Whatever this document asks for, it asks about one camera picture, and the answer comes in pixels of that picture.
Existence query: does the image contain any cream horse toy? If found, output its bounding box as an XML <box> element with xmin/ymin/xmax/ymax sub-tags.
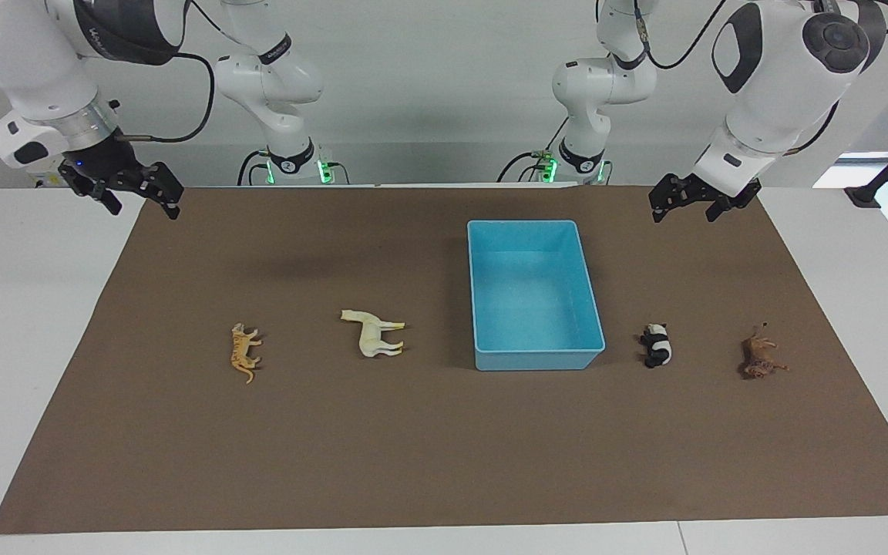
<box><xmin>340</xmin><ymin>309</ymin><xmax>406</xmax><ymax>358</ymax></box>

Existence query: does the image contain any black left base cable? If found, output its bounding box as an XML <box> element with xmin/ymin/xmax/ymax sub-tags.
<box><xmin>497</xmin><ymin>116</ymin><xmax>570</xmax><ymax>184</ymax></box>

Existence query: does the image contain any light blue plastic storage box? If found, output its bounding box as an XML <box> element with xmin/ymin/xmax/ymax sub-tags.
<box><xmin>466</xmin><ymin>220</ymin><xmax>607</xmax><ymax>372</ymax></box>

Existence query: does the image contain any brown table mat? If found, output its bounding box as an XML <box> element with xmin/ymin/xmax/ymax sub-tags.
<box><xmin>0</xmin><ymin>185</ymin><xmax>888</xmax><ymax>535</ymax></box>

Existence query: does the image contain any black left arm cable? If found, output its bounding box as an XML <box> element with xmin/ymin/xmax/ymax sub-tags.
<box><xmin>597</xmin><ymin>0</ymin><xmax>888</xmax><ymax>155</ymax></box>

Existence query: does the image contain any orange tiger toy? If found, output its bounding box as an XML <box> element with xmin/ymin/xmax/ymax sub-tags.
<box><xmin>230</xmin><ymin>322</ymin><xmax>264</xmax><ymax>385</ymax></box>

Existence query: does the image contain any white cardboard box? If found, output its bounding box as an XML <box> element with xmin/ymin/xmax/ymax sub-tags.
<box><xmin>26</xmin><ymin>163</ymin><xmax>69</xmax><ymax>189</ymax></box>

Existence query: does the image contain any brown lion toy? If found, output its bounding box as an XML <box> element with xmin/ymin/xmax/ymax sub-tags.
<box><xmin>741</xmin><ymin>322</ymin><xmax>789</xmax><ymax>380</ymax></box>

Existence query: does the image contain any black base cable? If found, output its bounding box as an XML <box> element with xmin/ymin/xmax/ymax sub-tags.
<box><xmin>497</xmin><ymin>116</ymin><xmax>570</xmax><ymax>184</ymax></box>
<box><xmin>237</xmin><ymin>149</ymin><xmax>351</xmax><ymax>186</ymax></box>

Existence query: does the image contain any black right base cable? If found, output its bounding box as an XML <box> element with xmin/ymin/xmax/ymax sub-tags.
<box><xmin>237</xmin><ymin>149</ymin><xmax>351</xmax><ymax>186</ymax></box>

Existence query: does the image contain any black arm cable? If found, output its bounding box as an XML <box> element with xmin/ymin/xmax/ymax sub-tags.
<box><xmin>597</xmin><ymin>0</ymin><xmax>888</xmax><ymax>155</ymax></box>
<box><xmin>116</xmin><ymin>0</ymin><xmax>218</xmax><ymax>144</ymax></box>

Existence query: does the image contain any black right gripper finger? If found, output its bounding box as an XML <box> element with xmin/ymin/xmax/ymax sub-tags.
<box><xmin>65</xmin><ymin>173</ymin><xmax>123</xmax><ymax>217</ymax></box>
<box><xmin>140</xmin><ymin>162</ymin><xmax>184</xmax><ymax>221</ymax></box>

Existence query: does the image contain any black white panda toy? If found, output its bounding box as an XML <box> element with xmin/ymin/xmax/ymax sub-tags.
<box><xmin>639</xmin><ymin>322</ymin><xmax>674</xmax><ymax>369</ymax></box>

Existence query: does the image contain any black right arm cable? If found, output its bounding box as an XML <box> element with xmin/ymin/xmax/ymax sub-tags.
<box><xmin>116</xmin><ymin>0</ymin><xmax>218</xmax><ymax>144</ymax></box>

